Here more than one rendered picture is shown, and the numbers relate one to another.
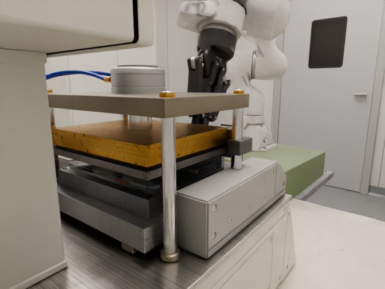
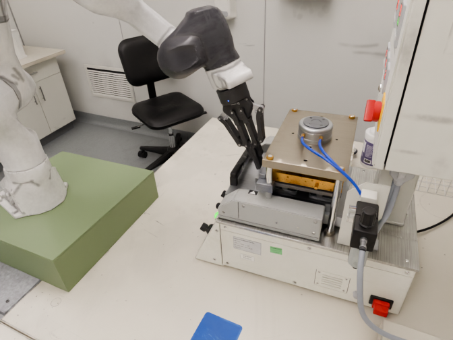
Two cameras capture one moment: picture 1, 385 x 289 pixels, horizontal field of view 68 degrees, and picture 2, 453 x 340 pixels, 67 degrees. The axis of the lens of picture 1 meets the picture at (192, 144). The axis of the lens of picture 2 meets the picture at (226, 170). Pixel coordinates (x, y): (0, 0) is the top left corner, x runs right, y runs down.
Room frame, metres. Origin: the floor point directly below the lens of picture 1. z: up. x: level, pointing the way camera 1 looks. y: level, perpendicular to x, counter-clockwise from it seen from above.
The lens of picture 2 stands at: (0.81, 0.72, 1.52)
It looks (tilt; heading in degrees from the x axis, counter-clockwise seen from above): 35 degrees down; 256
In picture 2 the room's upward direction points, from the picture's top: 3 degrees counter-clockwise
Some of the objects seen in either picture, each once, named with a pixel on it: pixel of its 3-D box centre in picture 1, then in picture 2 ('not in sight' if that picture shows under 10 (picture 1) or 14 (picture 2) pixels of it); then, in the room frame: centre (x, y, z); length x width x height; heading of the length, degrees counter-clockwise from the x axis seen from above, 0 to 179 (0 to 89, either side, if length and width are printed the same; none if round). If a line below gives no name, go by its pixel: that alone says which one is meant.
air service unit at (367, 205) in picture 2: not in sight; (359, 230); (0.46, 0.33, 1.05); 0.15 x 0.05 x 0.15; 53
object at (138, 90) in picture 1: (114, 111); (325, 151); (0.41, 0.11, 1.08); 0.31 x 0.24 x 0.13; 53
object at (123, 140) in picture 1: (137, 122); (311, 153); (0.43, 0.08, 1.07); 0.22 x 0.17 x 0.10; 53
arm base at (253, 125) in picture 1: (253, 129); (25, 179); (1.19, -0.26, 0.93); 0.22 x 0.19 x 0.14; 136
